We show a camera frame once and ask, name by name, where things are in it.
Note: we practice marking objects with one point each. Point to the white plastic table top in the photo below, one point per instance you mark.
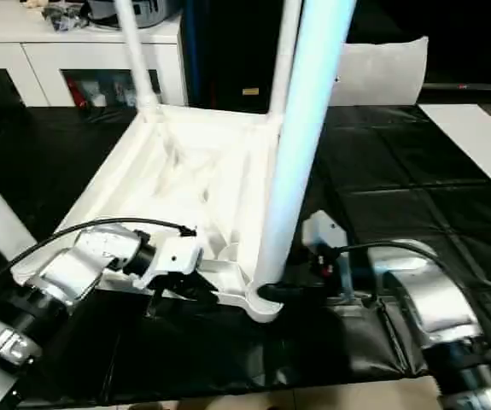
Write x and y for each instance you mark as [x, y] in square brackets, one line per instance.
[121, 171]

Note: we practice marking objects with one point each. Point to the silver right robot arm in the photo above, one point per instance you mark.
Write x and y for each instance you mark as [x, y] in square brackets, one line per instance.
[433, 299]

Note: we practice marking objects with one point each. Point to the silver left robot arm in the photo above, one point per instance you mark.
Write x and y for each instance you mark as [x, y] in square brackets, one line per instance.
[57, 273]

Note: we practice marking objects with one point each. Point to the black work mat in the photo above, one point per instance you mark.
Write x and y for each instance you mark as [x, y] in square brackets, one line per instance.
[399, 171]

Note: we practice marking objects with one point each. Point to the small white jar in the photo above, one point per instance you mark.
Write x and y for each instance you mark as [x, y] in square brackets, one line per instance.
[97, 101]

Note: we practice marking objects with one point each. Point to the white board on right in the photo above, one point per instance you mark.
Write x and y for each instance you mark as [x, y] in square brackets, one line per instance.
[480, 141]

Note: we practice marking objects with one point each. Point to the grey cushion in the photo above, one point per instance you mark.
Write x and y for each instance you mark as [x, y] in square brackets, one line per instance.
[377, 72]

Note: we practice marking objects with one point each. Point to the grey round helmet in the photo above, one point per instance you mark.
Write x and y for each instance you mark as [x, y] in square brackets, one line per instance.
[151, 13]

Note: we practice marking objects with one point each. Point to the white glass-door cabinet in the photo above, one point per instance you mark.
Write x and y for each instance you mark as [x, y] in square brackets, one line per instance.
[14, 55]

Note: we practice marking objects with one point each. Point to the dark clutter pile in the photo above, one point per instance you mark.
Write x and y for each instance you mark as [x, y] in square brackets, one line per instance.
[63, 19]

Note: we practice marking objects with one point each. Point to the small cream figurine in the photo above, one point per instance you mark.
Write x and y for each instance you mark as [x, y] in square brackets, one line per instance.
[33, 3]

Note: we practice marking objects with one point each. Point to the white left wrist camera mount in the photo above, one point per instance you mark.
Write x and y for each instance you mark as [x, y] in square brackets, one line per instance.
[177, 256]

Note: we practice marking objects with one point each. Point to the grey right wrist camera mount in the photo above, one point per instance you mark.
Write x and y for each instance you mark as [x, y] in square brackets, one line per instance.
[326, 230]

